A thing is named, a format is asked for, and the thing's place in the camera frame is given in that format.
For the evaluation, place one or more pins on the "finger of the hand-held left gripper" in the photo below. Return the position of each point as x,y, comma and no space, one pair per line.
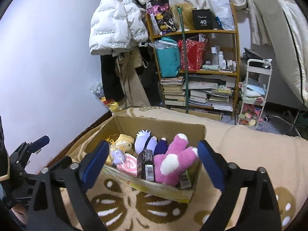
60,164
41,141

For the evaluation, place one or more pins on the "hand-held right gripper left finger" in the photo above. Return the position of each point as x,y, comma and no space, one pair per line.
96,166

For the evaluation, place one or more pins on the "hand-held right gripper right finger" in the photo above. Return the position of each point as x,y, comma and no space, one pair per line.
211,168

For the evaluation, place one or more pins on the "small purple plush toy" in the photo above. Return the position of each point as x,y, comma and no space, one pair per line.
118,156

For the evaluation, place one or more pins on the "pink swirl plush toy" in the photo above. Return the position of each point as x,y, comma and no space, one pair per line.
128,166

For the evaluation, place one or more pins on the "pink and white plush toy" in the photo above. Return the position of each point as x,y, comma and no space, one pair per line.
178,158

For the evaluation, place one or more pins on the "yellow plush toy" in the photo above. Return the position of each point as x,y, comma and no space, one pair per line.
125,140

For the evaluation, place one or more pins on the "black tissue packet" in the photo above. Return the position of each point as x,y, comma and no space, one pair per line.
145,163

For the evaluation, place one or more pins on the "white-haired plush doll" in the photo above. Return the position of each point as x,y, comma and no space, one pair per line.
144,144

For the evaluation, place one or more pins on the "printed cardboard box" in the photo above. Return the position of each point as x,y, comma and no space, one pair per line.
156,125

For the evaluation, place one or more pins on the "dark cloth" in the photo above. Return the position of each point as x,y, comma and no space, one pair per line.
3,154

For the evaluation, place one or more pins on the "green packet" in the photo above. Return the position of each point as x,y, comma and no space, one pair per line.
186,179

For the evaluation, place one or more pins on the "beige printed blanket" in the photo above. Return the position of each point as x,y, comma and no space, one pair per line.
252,149

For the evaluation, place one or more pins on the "flat brown cardboard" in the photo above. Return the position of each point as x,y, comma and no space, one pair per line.
204,113

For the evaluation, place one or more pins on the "pile of small plush toys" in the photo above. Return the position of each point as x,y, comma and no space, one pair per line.
249,118

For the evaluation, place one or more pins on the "printed plastic bag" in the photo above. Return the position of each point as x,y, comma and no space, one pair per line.
98,91

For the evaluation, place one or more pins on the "white trolley cart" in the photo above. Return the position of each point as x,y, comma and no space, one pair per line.
253,101

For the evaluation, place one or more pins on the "black hanging garment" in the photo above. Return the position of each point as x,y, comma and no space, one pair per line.
108,81

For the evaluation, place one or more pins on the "stack of books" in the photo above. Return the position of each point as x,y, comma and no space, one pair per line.
173,91

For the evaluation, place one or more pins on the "light blue cloth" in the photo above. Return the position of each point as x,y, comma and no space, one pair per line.
252,90

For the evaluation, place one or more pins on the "beige hanging coat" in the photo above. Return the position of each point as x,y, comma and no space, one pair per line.
130,84

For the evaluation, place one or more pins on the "chrome chair base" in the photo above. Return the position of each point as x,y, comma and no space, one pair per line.
292,125

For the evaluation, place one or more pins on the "green pole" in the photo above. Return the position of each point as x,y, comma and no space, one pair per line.
185,77

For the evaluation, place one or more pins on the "group of toiletry bottles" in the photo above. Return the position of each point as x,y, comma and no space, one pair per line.
220,57

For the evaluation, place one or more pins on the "red gift bag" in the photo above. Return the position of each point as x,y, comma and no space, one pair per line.
192,55

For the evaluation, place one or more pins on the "teal bag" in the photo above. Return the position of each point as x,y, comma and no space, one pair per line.
168,60

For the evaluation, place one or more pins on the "yellow wooden shelf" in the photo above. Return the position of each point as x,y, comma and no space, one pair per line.
211,31

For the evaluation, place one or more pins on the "white puffer jacket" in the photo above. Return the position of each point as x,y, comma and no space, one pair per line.
110,21

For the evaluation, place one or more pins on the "white mattress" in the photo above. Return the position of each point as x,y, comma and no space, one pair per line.
284,41

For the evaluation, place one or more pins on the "black box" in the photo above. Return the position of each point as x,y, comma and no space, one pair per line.
202,20

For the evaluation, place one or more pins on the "blond wig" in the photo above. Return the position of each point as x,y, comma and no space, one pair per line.
186,16

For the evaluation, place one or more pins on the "clear plastic bag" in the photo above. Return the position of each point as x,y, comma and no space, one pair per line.
222,7

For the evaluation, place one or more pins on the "black and pink printed bag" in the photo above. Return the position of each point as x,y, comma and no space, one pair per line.
161,14

